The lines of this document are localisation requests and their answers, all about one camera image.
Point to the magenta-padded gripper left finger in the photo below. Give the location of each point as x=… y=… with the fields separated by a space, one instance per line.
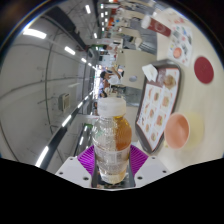
x=85 y=160

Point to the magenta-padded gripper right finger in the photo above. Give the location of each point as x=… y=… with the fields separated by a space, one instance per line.
x=139 y=160

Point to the clear plastic tea bottle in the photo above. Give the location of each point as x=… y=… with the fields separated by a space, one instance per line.
x=111 y=140

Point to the dark brown food tray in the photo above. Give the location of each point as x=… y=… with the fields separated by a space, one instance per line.
x=137 y=124

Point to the printed paper tray liner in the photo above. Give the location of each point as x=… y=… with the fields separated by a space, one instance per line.
x=156 y=106

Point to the ceiling air conditioner unit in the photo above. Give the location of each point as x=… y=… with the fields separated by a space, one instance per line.
x=64 y=101

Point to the person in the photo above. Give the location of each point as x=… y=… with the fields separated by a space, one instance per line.
x=112 y=79

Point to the crumpled white napkin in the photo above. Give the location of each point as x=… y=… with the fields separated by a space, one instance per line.
x=150 y=72

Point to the beige canteen chairs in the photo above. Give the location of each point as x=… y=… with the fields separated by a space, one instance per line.
x=133 y=61

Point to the flat round red coaster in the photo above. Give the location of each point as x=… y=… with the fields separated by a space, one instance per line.
x=204 y=70

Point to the printed sticker sheet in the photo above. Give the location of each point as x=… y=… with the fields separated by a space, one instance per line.
x=181 y=46

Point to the red paper cup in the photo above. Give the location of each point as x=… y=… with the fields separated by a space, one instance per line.
x=160 y=27

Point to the ceiling strip lights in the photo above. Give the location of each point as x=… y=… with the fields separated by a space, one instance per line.
x=33 y=33

